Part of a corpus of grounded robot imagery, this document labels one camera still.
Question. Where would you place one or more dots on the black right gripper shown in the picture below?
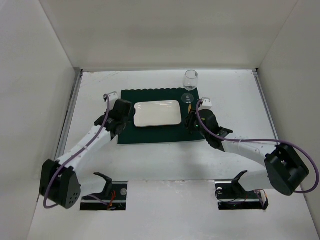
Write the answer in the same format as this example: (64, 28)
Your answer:
(191, 121)

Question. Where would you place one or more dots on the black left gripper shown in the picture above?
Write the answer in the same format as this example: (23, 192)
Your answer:
(122, 124)

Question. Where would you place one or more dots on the dark green cloth placemat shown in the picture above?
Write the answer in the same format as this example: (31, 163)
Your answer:
(156, 134)

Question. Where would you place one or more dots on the clear wine glass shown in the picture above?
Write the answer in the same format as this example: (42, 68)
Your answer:
(190, 82)

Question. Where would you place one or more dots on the white rectangular plate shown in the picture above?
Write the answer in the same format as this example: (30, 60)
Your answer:
(157, 113)

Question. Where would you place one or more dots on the gold knife dark handle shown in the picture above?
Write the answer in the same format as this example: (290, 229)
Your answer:
(189, 108)

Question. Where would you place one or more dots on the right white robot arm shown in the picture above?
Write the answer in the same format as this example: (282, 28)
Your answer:
(283, 171)

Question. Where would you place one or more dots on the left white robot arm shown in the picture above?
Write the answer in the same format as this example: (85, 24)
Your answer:
(59, 183)

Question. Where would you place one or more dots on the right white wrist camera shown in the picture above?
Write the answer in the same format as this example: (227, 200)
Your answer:
(206, 104)

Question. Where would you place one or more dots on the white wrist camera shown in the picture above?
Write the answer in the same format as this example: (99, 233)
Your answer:
(206, 104)
(112, 96)

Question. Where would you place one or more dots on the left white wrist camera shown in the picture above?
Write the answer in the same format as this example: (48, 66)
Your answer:
(112, 96)

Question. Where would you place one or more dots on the left aluminium rail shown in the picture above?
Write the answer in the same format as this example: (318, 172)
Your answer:
(69, 113)

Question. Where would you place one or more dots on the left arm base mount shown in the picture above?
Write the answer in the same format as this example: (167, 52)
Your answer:
(104, 194)

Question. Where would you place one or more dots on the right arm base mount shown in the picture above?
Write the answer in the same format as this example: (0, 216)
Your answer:
(232, 196)

